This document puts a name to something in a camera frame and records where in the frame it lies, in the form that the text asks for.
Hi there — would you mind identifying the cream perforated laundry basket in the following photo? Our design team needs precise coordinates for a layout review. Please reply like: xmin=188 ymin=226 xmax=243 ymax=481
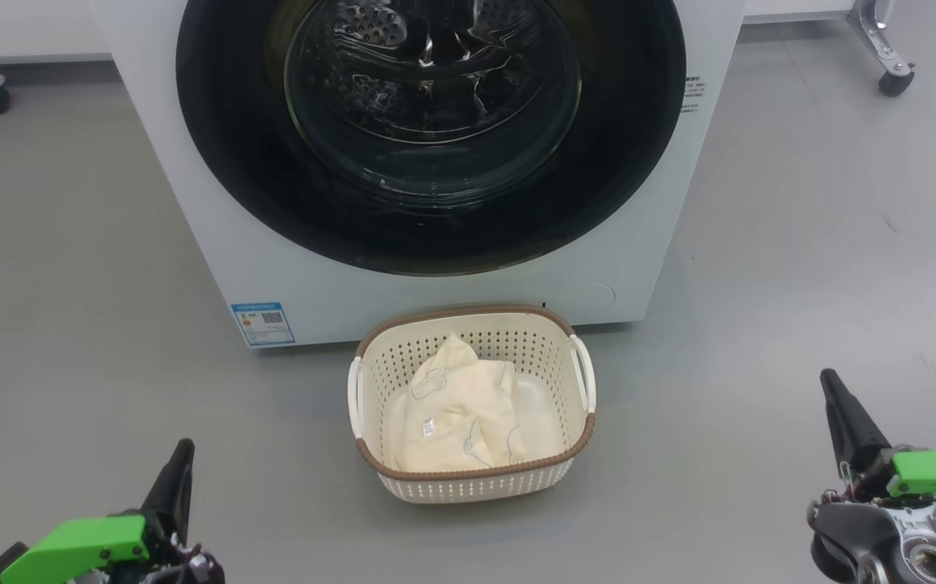
xmin=346 ymin=304 xmax=598 ymax=505

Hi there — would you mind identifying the white front-load washing machine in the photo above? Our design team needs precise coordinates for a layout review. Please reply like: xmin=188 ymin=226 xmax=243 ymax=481
xmin=87 ymin=0 xmax=749 ymax=351

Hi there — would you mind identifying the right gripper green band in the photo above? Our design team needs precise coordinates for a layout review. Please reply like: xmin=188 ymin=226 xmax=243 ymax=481
xmin=807 ymin=369 xmax=936 ymax=584

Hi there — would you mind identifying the plain white garment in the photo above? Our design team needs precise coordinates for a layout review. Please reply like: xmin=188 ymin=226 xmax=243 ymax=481
xmin=388 ymin=375 xmax=566 ymax=467

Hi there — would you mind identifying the metal stand leg with caster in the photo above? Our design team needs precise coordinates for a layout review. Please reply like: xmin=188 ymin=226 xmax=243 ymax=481
xmin=845 ymin=0 xmax=917 ymax=98

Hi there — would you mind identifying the cream garment with blue print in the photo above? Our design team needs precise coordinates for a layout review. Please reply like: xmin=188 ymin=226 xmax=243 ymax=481
xmin=393 ymin=333 xmax=530 ymax=474

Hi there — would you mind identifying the blue energy label sticker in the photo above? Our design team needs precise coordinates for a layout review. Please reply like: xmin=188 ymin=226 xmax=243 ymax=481
xmin=230 ymin=302 xmax=296 ymax=348

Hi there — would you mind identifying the round filter cover flap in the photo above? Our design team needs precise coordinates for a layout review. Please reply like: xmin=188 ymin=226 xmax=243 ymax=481
xmin=569 ymin=281 xmax=617 ymax=313

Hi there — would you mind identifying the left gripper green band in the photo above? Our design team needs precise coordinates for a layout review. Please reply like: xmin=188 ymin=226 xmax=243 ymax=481
xmin=0 ymin=439 xmax=225 ymax=584

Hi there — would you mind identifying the dark round washer door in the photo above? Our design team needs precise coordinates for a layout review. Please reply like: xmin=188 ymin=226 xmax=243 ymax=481
xmin=175 ymin=0 xmax=687 ymax=277

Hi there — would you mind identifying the small black text sticker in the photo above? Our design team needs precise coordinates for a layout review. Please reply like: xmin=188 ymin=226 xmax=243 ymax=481
xmin=679 ymin=75 xmax=708 ymax=114

